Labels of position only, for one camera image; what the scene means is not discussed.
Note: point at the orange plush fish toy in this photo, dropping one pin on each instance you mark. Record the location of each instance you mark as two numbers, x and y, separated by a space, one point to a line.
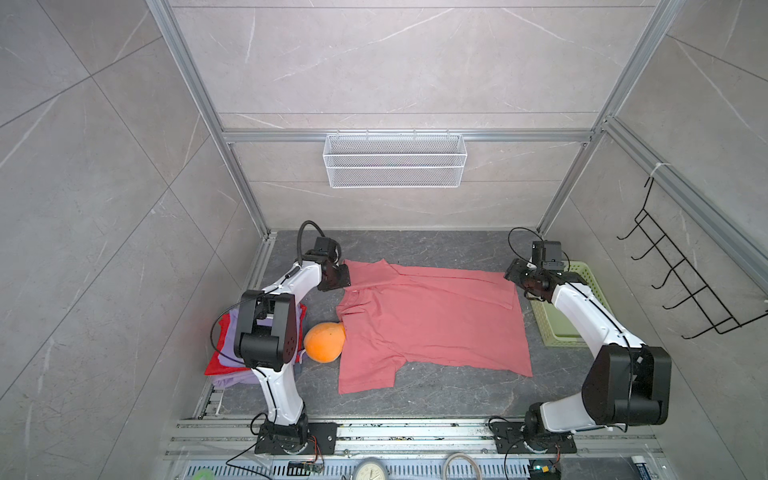
325 341

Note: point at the white wire mesh shelf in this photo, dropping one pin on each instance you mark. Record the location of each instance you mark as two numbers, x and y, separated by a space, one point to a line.
414 160

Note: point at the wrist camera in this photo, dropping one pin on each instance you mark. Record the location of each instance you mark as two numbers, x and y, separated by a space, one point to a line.
548 255
325 249

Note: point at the red folded t shirt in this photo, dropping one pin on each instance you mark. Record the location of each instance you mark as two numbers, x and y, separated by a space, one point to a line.
216 366

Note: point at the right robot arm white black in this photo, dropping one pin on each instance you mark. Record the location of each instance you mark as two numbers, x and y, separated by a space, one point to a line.
629 381

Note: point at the round pressure gauge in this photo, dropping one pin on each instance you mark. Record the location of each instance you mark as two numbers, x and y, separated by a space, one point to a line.
370 469

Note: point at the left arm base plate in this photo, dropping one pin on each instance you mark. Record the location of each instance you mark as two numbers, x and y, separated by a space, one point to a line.
321 437

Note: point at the black wire hook rack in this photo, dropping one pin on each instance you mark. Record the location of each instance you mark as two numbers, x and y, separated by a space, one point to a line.
678 266

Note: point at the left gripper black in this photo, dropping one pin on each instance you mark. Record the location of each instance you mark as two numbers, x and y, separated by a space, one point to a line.
345 278

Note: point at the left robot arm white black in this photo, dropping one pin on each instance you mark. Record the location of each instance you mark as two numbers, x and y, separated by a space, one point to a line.
267 342

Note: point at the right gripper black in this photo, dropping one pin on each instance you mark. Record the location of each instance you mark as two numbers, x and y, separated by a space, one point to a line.
514 271

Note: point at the pink t shirt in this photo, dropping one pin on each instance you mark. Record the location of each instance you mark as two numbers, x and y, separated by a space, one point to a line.
394 314

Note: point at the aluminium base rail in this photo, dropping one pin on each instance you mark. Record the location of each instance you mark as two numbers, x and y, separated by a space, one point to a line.
461 448

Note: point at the green plastic basket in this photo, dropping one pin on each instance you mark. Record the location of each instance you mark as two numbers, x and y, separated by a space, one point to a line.
555 329

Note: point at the purple folded t shirt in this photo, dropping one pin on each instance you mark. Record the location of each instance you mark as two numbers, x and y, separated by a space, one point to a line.
227 352

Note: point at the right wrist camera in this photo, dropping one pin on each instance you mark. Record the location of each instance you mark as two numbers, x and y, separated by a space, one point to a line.
548 255

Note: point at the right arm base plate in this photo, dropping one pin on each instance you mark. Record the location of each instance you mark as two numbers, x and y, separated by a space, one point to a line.
513 438

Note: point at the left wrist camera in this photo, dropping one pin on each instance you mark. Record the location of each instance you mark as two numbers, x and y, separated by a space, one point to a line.
325 249

